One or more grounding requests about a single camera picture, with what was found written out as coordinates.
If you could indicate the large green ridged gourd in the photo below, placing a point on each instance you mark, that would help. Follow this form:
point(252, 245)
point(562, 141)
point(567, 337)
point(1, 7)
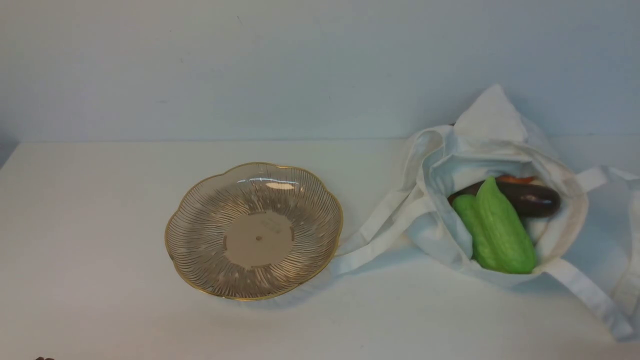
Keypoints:
point(509, 248)

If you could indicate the white cloth tote bag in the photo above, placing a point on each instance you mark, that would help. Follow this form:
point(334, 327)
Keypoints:
point(492, 138)

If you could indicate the green cucumber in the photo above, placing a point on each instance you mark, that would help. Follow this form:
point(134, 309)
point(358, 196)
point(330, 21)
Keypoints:
point(466, 207)

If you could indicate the orange carrot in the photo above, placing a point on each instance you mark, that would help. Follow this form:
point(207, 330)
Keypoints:
point(515, 180)

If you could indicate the dark purple eggplant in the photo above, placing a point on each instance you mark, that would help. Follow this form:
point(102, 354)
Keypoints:
point(525, 199)

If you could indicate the gold-rimmed wire fruit basket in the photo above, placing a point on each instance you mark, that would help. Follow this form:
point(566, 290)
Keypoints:
point(254, 232)

